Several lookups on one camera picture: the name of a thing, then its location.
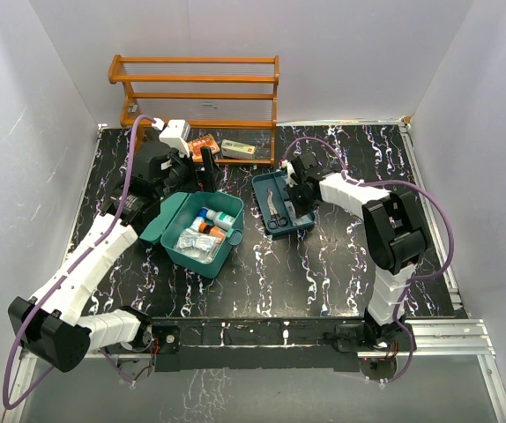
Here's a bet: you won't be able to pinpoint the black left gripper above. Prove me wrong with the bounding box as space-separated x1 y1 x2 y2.
155 146 224 202

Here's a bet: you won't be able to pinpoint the blue divided tray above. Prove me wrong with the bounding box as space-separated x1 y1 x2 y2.
252 171 316 238

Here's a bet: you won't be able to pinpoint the black handled scissors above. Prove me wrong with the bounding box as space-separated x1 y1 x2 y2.
267 189 288 230

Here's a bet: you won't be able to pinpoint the small blue-capped bottle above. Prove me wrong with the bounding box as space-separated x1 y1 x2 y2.
190 207 212 232

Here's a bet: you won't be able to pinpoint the white green-label bottle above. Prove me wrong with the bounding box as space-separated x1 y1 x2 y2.
205 209 235 231

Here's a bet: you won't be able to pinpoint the green plastic medicine box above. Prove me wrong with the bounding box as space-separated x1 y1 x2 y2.
139 191 244 278

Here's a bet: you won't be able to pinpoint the brown orange-label bottle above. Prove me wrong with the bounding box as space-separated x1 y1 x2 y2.
198 222 227 241

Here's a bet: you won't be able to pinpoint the clear bag of swabs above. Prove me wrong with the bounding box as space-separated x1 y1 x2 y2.
175 228 221 264

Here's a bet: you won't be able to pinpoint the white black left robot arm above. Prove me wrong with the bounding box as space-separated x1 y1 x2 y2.
8 141 216 372

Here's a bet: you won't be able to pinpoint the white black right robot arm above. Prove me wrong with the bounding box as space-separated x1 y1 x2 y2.
280 153 430 351

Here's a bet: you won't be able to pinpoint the white green medicine box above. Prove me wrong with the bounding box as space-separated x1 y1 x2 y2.
220 139 257 160

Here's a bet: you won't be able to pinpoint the orange pill box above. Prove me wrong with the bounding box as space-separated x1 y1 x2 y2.
188 134 220 157

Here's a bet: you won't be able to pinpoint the orange wooden shelf rack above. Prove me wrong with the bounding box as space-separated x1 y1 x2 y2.
108 55 280 166

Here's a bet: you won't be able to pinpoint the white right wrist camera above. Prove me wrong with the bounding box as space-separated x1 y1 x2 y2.
279 160 297 186

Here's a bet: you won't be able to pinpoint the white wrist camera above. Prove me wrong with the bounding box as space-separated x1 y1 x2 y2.
152 118 190 158
279 160 297 186

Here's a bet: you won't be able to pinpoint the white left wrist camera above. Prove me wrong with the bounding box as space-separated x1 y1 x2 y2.
152 118 190 158

